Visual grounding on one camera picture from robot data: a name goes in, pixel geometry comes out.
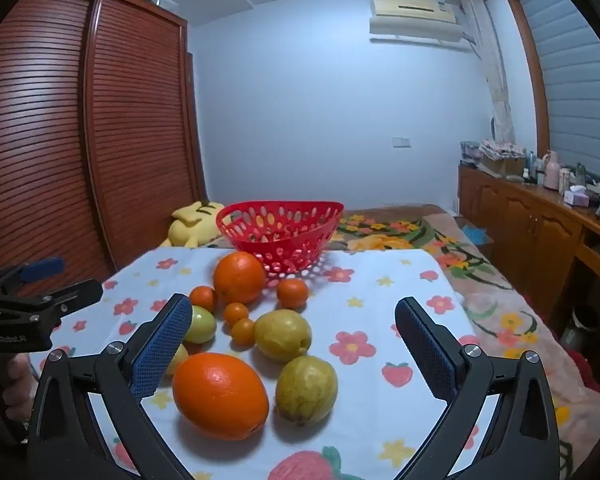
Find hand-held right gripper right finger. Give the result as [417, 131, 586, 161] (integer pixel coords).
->
[394, 296, 563, 480]

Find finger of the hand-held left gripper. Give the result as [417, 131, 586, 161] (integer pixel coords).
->
[0, 279, 104, 326]
[0, 256, 66, 296]

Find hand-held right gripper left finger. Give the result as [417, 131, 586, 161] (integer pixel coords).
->
[26, 294, 197, 480]

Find small green round fruit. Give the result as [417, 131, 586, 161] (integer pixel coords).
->
[183, 305, 218, 345]

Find medium tangerine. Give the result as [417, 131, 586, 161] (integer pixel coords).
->
[277, 278, 309, 309]
[189, 285, 219, 314]

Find large orange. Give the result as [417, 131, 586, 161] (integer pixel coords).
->
[172, 352, 271, 442]
[213, 251, 268, 306]

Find yellow pear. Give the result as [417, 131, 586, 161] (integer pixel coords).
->
[253, 309, 313, 364]

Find greenish striped pear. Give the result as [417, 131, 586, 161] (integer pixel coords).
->
[275, 355, 339, 427]

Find red perforated plastic basket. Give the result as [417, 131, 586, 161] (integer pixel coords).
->
[215, 200, 345, 275]

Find person's left hand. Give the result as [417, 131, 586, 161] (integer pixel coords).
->
[0, 352, 38, 426]

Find small yellow fruit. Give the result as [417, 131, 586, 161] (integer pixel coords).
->
[165, 343, 190, 378]

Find white floral strawberry tablecloth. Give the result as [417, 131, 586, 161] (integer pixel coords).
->
[27, 246, 488, 480]

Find small tangerine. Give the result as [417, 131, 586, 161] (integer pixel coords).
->
[230, 318, 257, 347]
[223, 302, 250, 325]

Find floral bed blanket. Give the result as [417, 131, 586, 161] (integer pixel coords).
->
[200, 204, 600, 480]

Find blue cloth scrap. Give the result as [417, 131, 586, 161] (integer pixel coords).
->
[462, 226, 491, 246]

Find yellow plush toy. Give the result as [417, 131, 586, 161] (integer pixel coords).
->
[160, 200, 226, 248]

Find brown wooden sideboard cabinet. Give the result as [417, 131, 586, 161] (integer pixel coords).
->
[457, 165, 600, 331]

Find dark trash can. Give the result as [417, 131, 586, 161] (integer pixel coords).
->
[560, 305, 600, 351]

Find brown louvered wooden wardrobe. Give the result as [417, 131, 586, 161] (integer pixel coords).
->
[0, 0, 208, 291]

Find cardboard box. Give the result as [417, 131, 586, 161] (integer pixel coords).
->
[480, 152, 526, 178]

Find floral folded cloth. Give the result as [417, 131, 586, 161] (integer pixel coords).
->
[480, 139, 528, 158]

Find pink tissue box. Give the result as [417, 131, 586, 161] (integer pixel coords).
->
[565, 186, 592, 208]

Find pink thermos jug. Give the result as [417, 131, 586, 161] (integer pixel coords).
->
[544, 151, 561, 191]

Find pale patterned curtain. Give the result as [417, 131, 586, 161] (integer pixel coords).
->
[462, 0, 517, 146]

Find grey window blinds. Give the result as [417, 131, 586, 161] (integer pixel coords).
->
[510, 0, 600, 186]

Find white wall air conditioner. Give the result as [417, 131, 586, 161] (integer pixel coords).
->
[369, 0, 473, 51]

